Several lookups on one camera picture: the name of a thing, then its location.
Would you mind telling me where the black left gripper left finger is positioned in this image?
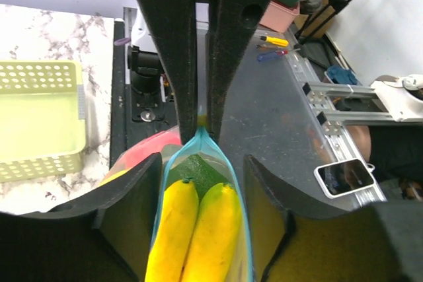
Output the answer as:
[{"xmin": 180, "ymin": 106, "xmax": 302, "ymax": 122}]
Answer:
[{"xmin": 1, "ymin": 153, "xmax": 162, "ymax": 281}]

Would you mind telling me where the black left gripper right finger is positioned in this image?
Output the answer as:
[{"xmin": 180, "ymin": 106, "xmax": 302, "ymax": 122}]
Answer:
[{"xmin": 243, "ymin": 155, "xmax": 422, "ymax": 281}]

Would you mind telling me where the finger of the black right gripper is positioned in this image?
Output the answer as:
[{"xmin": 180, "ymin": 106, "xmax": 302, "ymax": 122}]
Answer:
[
  {"xmin": 206, "ymin": 0, "xmax": 271, "ymax": 137},
  {"xmin": 137, "ymin": 0, "xmax": 198, "ymax": 143}
]

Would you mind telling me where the yellow toy banana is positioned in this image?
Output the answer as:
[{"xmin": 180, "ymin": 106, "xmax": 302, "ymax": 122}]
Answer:
[{"xmin": 145, "ymin": 179, "xmax": 241, "ymax": 281}]

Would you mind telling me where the clear zip top bag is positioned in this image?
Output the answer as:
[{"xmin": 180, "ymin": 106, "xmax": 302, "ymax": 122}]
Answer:
[{"xmin": 98, "ymin": 126, "xmax": 255, "ymax": 282}]

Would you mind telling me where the red toy apple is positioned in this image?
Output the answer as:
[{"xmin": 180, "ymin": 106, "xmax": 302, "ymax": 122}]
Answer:
[{"xmin": 105, "ymin": 126, "xmax": 182, "ymax": 178}]

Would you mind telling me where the green toy fruit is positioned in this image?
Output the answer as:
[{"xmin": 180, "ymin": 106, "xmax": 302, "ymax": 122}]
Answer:
[{"xmin": 166, "ymin": 155, "xmax": 229, "ymax": 200}]

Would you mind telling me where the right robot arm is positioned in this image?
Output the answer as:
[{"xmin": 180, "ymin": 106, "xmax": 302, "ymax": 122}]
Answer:
[{"xmin": 130, "ymin": 0, "xmax": 271, "ymax": 142}]

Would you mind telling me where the pink plastic bin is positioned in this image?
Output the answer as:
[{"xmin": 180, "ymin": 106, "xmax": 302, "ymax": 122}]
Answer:
[{"xmin": 260, "ymin": 1, "xmax": 300, "ymax": 33}]

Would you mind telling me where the white framed smartphone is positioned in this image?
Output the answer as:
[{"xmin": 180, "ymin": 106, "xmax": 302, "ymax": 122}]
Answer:
[{"xmin": 313, "ymin": 159, "xmax": 376, "ymax": 199}]

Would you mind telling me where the pale green plastic basket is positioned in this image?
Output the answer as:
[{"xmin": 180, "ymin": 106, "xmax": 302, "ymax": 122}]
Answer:
[{"xmin": 1, "ymin": 60, "xmax": 87, "ymax": 182}]

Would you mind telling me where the yellow handled screwdriver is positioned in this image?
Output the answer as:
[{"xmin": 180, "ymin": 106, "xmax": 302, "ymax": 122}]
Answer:
[{"xmin": 259, "ymin": 36, "xmax": 289, "ymax": 47}]

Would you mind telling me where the blue handled screwdriver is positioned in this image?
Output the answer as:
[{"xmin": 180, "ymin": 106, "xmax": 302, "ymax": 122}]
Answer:
[{"xmin": 256, "ymin": 48, "xmax": 300, "ymax": 62}]

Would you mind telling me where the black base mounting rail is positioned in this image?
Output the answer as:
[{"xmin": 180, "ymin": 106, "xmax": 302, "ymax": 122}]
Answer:
[{"xmin": 109, "ymin": 19, "xmax": 177, "ymax": 165}]

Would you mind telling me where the aluminium frame rail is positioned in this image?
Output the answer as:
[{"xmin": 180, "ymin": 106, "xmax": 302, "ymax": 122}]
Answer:
[{"xmin": 284, "ymin": 26, "xmax": 392, "ymax": 210}]

